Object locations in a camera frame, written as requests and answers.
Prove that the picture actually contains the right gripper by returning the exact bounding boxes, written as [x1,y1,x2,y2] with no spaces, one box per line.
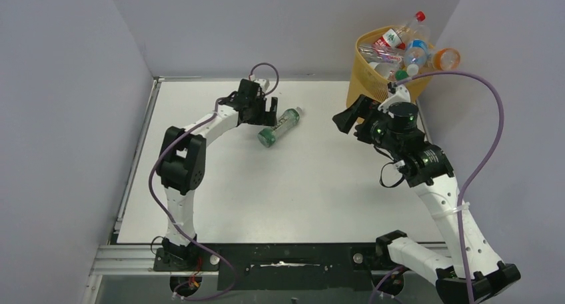
[332,95,400,155]

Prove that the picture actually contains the green label bottle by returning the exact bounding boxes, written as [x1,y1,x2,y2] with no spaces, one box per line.
[257,107,304,148]

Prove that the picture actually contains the clear blue pink label bottle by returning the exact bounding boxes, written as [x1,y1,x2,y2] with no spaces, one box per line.
[358,44,404,64]

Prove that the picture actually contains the small blue label bottle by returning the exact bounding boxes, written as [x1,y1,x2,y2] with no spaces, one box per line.
[403,24,430,77]

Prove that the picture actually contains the red label bottle sideways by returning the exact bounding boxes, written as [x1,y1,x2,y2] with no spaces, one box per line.
[374,11,426,48]

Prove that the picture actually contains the orange cap bottle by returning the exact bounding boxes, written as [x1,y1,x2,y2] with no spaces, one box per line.
[429,48,461,71]

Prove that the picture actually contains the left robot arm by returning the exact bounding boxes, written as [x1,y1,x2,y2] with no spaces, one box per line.
[150,76,278,262]

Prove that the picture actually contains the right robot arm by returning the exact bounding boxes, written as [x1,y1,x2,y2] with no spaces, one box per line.
[332,95,521,303]

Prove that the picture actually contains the yellow plastic waste bin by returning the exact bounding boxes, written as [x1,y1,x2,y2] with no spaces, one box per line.
[346,25,438,117]

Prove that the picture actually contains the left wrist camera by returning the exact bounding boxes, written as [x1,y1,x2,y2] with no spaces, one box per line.
[249,75,271,94]

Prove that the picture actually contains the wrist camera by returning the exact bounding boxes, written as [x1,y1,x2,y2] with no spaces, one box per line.
[378,82,411,113]
[249,75,271,94]

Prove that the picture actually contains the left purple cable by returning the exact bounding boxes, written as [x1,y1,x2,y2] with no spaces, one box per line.
[147,62,280,303]

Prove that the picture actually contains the purple cable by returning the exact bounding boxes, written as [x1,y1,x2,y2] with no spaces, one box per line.
[368,70,505,304]
[147,62,280,303]

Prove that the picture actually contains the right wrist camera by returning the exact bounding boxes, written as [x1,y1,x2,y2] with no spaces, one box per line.
[378,82,411,113]

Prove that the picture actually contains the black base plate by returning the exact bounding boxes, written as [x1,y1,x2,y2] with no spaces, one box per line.
[153,243,395,291]

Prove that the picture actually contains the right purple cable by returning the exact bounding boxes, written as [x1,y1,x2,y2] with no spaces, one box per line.
[368,70,505,304]

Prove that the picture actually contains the aluminium frame rail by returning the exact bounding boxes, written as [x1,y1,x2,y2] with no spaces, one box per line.
[82,245,371,303]

